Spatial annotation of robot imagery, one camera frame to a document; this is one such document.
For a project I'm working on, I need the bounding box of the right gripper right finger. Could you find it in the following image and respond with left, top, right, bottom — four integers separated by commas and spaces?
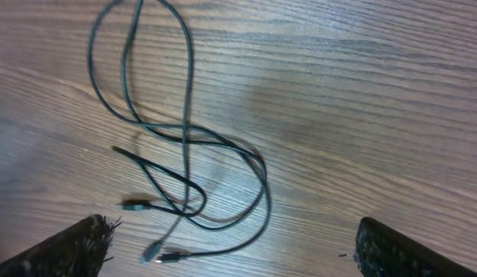
353, 217, 477, 277

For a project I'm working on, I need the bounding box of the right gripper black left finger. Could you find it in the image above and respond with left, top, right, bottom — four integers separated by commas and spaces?
0, 214, 120, 277

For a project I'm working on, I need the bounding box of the black usb cable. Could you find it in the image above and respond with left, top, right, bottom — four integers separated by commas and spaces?
86, 0, 208, 267

